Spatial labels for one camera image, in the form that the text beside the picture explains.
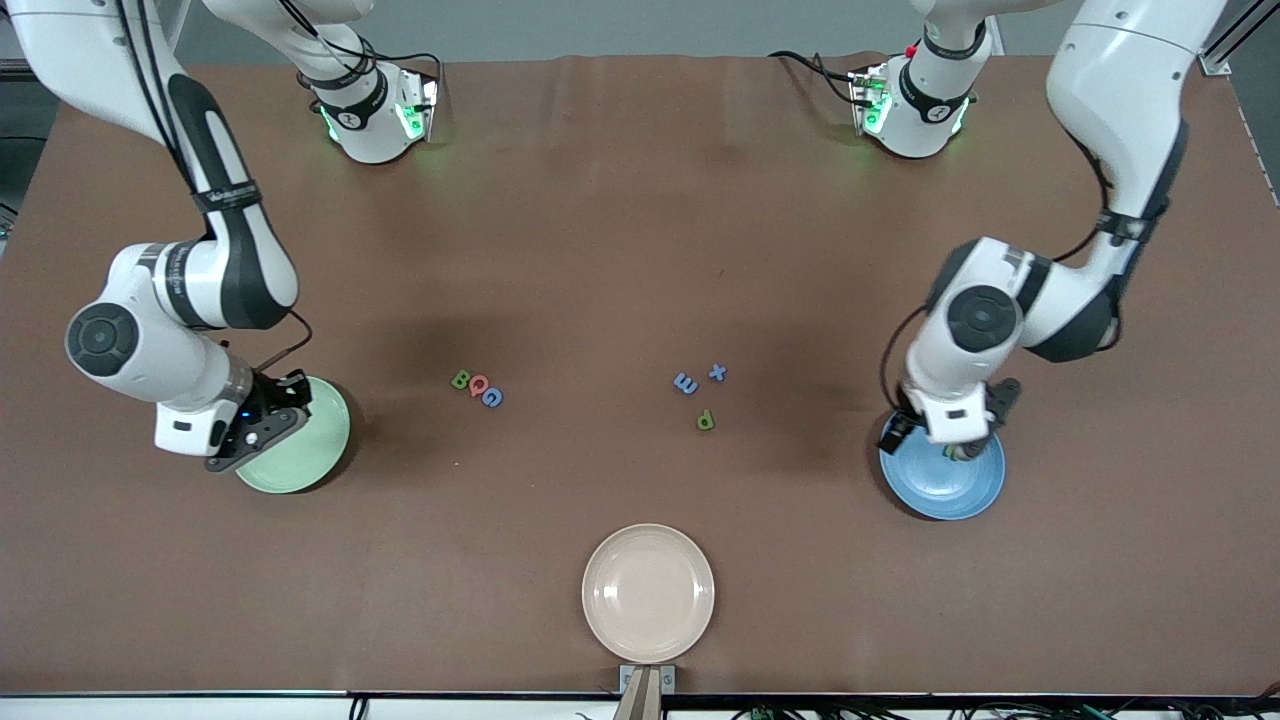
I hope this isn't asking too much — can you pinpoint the light green plate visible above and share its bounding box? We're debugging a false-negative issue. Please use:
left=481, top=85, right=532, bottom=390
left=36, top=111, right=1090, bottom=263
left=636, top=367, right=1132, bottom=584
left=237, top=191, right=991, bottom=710
left=235, top=377, right=352, bottom=495

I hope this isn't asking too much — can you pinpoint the blue plate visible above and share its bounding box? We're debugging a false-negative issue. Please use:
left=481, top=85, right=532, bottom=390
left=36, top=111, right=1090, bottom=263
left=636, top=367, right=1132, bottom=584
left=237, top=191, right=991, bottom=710
left=879, top=410, right=1007, bottom=522

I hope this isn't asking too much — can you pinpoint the beige plate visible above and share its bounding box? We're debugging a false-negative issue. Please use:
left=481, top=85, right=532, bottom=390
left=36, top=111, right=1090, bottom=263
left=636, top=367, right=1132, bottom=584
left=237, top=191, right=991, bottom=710
left=581, top=523, right=717, bottom=665

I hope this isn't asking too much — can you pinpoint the brown table mat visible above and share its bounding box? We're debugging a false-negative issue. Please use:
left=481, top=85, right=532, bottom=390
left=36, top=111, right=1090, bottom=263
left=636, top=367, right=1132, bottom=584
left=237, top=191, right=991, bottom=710
left=0, top=52, right=1280, bottom=697

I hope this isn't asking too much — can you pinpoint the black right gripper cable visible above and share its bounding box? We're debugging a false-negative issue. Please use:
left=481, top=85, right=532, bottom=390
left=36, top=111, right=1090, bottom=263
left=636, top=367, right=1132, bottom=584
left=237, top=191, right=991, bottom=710
left=115, top=0, right=314, bottom=376

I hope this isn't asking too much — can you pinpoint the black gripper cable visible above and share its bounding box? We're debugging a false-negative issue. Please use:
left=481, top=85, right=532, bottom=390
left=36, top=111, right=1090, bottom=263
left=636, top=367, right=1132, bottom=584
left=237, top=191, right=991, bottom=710
left=115, top=0, right=314, bottom=376
left=880, top=140, right=1113, bottom=416

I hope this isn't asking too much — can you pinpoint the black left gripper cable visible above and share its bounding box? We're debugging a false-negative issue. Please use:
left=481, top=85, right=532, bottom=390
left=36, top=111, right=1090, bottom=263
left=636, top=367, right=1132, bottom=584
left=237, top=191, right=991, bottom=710
left=880, top=140, right=1113, bottom=416

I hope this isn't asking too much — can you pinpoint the white table edge rail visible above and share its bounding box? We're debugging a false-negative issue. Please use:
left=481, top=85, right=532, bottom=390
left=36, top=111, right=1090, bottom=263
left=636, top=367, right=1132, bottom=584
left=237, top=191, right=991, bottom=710
left=0, top=692, right=1280, bottom=720

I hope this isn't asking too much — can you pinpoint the black right arm base cable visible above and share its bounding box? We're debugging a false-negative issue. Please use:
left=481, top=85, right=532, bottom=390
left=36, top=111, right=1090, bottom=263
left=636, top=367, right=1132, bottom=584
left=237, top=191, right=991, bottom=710
left=285, top=0, right=444, bottom=111

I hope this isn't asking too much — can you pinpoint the black arm base cable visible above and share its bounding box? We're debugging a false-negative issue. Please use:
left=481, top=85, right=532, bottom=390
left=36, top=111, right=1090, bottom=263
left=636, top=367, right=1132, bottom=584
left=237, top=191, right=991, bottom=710
left=285, top=0, right=444, bottom=111
left=768, top=50, right=863, bottom=106

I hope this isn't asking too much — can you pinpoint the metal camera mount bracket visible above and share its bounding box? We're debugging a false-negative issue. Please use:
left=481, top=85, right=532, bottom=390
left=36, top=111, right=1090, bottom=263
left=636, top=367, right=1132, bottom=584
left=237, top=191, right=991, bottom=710
left=612, top=664, right=677, bottom=720

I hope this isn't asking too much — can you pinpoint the black left arm base cable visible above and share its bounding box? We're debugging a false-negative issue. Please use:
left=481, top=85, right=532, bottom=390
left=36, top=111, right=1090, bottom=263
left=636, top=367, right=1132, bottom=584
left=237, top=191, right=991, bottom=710
left=768, top=50, right=863, bottom=106

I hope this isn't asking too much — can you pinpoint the aluminium frame profile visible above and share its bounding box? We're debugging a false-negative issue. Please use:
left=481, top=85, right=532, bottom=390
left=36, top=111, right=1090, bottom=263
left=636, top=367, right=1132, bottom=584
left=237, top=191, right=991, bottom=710
left=1200, top=0, right=1263, bottom=77

